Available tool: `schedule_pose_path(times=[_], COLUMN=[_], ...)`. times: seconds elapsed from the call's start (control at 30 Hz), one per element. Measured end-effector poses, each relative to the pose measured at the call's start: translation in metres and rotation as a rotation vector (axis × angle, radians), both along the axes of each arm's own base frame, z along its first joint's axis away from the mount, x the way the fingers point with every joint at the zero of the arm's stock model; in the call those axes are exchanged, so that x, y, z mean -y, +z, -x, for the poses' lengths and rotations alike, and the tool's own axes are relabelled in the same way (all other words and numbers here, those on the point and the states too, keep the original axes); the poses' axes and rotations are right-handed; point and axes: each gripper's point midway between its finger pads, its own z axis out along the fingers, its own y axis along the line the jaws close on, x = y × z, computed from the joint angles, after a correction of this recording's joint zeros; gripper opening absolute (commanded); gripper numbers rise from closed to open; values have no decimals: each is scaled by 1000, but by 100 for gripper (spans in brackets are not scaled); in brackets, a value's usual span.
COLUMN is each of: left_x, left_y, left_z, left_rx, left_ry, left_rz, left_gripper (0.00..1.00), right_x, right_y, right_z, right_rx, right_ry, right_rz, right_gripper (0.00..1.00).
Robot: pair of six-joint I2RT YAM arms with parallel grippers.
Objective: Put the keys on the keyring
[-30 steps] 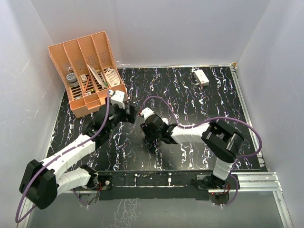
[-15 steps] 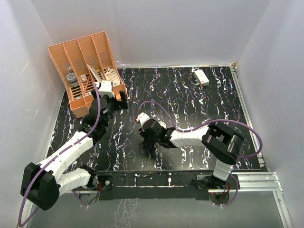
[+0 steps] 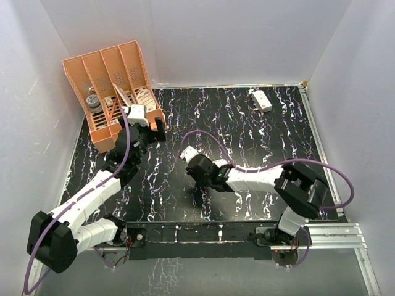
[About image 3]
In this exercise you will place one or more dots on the white labelled pouch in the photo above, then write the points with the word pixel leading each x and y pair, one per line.
pixel 145 97

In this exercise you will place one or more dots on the white box red label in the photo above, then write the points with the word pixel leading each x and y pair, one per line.
pixel 261 101

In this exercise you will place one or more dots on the orange pencil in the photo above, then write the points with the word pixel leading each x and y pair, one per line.
pixel 113 110

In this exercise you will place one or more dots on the peach plastic desk organizer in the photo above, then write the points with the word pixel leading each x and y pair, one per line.
pixel 94 73

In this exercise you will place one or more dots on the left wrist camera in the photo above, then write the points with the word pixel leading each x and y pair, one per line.
pixel 136 114

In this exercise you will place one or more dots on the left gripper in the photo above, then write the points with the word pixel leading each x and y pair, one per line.
pixel 153 134

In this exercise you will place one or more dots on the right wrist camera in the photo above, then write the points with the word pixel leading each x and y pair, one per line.
pixel 188 154

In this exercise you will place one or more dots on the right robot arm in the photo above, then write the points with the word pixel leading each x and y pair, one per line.
pixel 300 187

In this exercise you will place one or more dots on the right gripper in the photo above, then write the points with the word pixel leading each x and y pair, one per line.
pixel 191 172

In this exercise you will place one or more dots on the small white card box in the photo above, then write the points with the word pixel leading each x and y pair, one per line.
pixel 109 101

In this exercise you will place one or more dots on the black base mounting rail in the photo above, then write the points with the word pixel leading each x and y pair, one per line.
pixel 213 239

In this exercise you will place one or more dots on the grey round jar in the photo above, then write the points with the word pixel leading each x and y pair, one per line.
pixel 94 104

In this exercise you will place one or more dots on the white paper packet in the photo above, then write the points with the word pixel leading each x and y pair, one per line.
pixel 123 95

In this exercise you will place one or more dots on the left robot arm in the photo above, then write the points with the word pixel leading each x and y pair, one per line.
pixel 56 238

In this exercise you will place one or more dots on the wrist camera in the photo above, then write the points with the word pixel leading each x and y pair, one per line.
pixel 136 114
pixel 188 154

